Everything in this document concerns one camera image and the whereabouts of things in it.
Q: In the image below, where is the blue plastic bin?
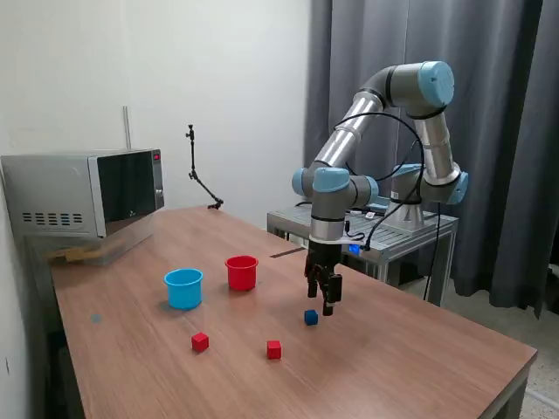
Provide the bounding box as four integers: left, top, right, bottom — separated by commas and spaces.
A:
163, 268, 204, 312

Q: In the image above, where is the dark grey curtain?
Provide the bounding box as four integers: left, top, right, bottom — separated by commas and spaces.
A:
304, 0, 559, 319

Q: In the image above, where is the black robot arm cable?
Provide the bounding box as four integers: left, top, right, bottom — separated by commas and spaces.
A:
334, 111, 427, 253

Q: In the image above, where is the black power cable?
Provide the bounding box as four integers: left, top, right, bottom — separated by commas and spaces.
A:
424, 203, 443, 302

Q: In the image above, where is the aluminium profile robot stand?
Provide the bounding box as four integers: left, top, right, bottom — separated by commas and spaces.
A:
266, 198, 459, 309

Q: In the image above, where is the red plastic bin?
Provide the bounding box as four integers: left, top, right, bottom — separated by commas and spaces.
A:
224, 255, 259, 292

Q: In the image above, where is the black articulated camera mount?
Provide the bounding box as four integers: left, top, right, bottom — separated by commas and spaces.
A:
185, 124, 224, 210

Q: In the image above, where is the silver microwave oven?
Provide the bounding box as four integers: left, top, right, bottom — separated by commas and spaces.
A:
0, 148, 166, 240

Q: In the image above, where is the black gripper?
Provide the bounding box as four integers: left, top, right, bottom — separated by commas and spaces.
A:
304, 238, 343, 317

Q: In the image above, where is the black pendant cable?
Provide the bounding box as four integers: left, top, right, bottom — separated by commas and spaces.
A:
294, 199, 377, 218

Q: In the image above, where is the white wall pipe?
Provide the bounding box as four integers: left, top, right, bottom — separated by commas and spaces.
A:
122, 105, 132, 152

